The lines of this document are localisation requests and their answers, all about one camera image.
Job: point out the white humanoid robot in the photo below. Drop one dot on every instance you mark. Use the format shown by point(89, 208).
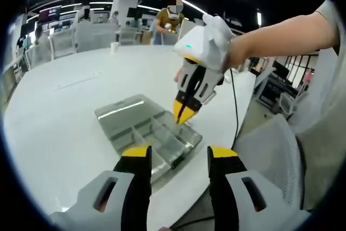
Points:
point(85, 16)

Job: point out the person's left hand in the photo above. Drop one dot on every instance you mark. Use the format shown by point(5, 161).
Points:
point(163, 229)

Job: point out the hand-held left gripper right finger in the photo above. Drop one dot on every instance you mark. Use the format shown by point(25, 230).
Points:
point(224, 174)

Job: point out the large grey mesh chair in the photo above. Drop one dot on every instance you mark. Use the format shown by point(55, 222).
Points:
point(94, 37)

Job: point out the person's right hand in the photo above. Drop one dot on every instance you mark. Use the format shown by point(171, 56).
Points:
point(179, 75)

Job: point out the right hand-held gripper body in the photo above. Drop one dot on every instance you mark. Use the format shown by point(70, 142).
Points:
point(202, 44)

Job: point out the grey mesh office chair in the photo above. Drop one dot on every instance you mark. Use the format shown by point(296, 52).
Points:
point(270, 155)

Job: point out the dark wall display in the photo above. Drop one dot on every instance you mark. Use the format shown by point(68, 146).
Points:
point(50, 14)

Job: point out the white paper cup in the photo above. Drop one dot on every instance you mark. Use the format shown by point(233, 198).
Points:
point(114, 47)

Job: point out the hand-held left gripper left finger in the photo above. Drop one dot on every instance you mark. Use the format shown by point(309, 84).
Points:
point(135, 177)

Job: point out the clear plastic divider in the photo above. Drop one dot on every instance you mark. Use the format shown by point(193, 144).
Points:
point(178, 126)
point(137, 137)
point(173, 141)

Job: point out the person's grey shirt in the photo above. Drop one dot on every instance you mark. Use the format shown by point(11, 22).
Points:
point(324, 106)

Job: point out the grey transparent guide fixture box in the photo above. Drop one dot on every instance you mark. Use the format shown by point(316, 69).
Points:
point(119, 112)

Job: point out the white mesh office chair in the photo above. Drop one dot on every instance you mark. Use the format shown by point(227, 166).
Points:
point(63, 43)
point(38, 52)
point(128, 35)

